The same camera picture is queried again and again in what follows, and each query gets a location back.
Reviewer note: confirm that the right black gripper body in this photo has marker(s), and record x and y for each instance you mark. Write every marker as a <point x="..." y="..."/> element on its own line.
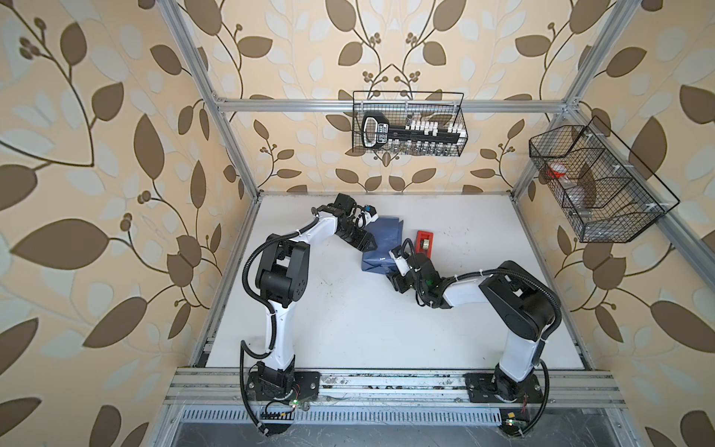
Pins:
<point x="419" y="288"/>

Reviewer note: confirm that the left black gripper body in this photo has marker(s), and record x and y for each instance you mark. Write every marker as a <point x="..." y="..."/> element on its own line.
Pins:
<point x="347" y="233"/>

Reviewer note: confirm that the light blue wrapping paper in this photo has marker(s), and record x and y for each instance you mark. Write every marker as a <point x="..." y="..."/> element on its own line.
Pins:
<point x="387" y="232"/>

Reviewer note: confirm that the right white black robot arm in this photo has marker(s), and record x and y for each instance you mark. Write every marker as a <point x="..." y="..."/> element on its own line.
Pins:
<point x="530" y="309"/>

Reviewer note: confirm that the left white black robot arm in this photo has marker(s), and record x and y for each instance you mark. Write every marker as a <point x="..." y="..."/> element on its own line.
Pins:
<point x="275" y="275"/>

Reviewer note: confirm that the red tape dispenser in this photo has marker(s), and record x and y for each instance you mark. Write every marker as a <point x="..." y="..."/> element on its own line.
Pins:
<point x="424" y="242"/>

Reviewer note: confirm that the black socket wrench set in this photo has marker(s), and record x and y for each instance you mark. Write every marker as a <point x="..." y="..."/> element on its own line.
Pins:
<point x="416" y="135"/>

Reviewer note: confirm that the red capped clear container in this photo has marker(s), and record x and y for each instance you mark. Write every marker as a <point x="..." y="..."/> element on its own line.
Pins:
<point x="555" y="171"/>

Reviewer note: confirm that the black wire basket back wall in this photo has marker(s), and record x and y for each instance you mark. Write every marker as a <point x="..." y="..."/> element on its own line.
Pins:
<point x="441" y="106"/>

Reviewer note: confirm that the black wire basket wall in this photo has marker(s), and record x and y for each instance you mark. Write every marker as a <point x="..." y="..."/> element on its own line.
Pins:
<point x="441" y="106"/>
<point x="610" y="194"/>

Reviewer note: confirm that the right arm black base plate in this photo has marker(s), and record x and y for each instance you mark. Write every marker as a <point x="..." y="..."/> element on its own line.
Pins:
<point x="495" y="387"/>

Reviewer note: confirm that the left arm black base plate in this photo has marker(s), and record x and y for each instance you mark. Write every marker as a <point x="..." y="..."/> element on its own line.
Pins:
<point x="292" y="386"/>

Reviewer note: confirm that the black wire basket right wall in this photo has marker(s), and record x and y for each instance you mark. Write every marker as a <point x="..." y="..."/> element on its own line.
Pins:
<point x="610" y="194"/>

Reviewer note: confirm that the aluminium front rail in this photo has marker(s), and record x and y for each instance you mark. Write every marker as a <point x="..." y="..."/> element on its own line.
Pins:
<point x="559" y="389"/>

